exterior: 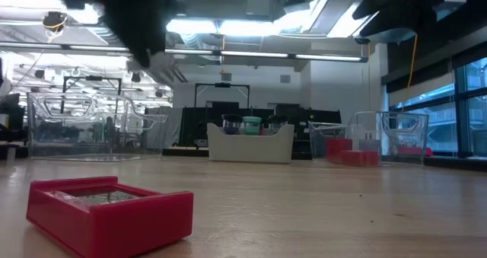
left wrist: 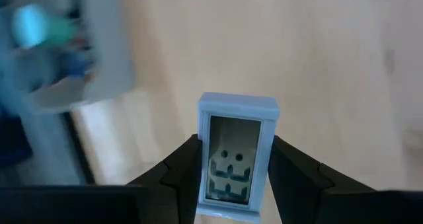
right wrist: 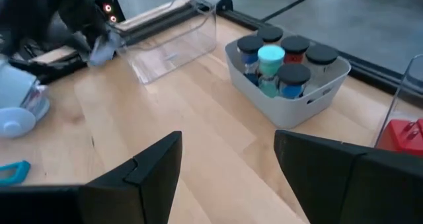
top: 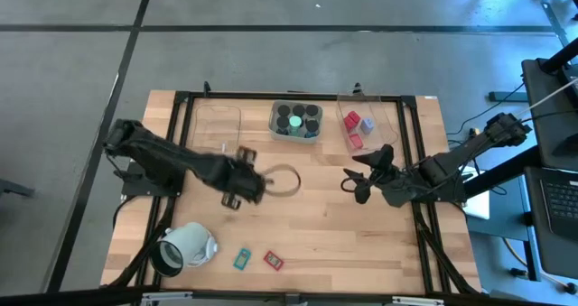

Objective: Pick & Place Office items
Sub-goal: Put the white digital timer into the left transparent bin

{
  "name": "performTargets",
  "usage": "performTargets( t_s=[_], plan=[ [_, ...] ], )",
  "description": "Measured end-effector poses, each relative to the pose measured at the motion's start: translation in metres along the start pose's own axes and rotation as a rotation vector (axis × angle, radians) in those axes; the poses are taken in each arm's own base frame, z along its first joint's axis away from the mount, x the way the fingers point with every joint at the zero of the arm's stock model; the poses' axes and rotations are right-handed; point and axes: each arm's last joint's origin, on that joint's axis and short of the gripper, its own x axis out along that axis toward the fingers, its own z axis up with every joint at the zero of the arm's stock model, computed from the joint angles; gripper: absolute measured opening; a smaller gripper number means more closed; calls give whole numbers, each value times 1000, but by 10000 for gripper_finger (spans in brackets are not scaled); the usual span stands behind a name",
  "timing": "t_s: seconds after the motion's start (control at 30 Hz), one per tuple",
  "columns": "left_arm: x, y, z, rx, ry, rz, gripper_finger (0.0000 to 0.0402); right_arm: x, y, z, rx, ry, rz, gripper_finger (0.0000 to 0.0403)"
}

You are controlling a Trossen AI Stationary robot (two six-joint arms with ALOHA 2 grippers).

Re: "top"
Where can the grey floor stand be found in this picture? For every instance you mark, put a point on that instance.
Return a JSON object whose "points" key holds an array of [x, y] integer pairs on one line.
{"points": [[13, 188]]}

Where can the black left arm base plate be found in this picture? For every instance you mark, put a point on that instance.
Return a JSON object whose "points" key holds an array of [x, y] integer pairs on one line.
{"points": [[149, 188]]}

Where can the black laptop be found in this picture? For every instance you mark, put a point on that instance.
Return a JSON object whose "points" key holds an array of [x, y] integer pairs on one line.
{"points": [[562, 202]]}

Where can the grey plastic bin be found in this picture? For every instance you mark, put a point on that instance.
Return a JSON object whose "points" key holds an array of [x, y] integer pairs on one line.
{"points": [[273, 136]]}

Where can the grey metal rack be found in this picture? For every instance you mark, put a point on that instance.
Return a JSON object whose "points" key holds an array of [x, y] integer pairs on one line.
{"points": [[548, 8]]}

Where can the black diagonal pole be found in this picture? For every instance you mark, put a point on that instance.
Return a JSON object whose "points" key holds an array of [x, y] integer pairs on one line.
{"points": [[506, 173]]}

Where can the small teal digital display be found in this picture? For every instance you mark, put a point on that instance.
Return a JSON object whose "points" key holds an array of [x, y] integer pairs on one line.
{"points": [[242, 259]]}

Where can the black metal table frame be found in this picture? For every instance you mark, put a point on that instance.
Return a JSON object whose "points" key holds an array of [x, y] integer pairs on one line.
{"points": [[271, 95]]}

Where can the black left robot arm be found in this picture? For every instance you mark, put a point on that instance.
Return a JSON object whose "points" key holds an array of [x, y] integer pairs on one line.
{"points": [[153, 154]]}

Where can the grey desk stand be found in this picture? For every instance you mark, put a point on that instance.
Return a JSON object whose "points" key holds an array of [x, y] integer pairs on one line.
{"points": [[496, 229]]}

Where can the white cylindrical device black lens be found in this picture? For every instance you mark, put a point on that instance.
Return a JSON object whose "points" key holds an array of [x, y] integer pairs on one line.
{"points": [[187, 245]]}

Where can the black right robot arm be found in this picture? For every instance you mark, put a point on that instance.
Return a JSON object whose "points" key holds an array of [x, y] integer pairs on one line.
{"points": [[451, 161]]}

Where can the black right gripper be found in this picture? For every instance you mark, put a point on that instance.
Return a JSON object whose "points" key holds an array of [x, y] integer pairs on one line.
{"points": [[397, 186]]}

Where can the green hourglass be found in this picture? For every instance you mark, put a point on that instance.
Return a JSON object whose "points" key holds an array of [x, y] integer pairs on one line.
{"points": [[295, 123]]}

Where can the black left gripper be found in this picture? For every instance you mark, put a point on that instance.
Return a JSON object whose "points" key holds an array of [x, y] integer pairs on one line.
{"points": [[239, 182]]}

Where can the lavender wall charger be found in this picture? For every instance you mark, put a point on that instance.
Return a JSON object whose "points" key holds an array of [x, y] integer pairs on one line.
{"points": [[367, 125]]}

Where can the small red digital display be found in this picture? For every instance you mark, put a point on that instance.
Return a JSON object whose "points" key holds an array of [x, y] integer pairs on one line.
{"points": [[273, 261]]}

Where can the power strip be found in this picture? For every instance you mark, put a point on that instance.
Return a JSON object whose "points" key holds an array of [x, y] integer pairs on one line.
{"points": [[478, 135]]}

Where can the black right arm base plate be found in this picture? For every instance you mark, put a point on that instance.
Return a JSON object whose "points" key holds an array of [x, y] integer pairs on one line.
{"points": [[454, 195]]}

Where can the clear plastic bin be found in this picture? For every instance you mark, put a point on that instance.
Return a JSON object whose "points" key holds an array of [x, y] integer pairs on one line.
{"points": [[212, 121], [388, 134]]}

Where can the white box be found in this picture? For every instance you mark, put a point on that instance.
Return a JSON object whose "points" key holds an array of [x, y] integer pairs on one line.
{"points": [[478, 206]]}

